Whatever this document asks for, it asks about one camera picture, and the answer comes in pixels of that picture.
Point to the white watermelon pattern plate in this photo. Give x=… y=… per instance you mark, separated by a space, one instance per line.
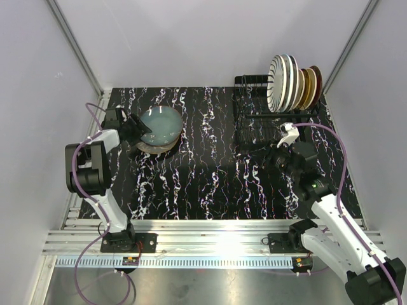
x=289 y=81

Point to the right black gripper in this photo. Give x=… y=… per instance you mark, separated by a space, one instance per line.
x=271 y=154

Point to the white slotted cable duct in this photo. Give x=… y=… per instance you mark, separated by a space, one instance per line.
x=173 y=262

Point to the stack of plates under white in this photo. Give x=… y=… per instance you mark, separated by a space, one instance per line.
x=159 y=149

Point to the cream plate with black sprig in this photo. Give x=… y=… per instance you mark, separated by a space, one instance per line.
x=314 y=79

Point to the dark green rimmed plate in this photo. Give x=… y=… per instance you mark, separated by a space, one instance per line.
x=296 y=81

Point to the red floral plate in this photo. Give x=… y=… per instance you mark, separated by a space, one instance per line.
x=319 y=83

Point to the amber patterned glass plate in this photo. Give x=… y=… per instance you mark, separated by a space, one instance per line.
x=307 y=99

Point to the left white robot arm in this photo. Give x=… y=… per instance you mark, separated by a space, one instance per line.
x=88 y=174

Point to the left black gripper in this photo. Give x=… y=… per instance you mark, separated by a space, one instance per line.
x=140 y=129

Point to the black wire dish rack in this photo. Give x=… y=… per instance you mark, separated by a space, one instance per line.
x=255 y=126

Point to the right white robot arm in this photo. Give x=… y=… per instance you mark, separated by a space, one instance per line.
x=369 y=275

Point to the black white striped plate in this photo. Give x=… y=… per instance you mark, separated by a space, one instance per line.
x=276 y=83

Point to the blue glazed plate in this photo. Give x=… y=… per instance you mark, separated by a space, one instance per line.
x=165 y=123

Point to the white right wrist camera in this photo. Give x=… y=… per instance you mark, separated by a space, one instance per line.
x=289 y=134

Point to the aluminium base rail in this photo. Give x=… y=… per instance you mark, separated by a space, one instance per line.
x=176 y=237

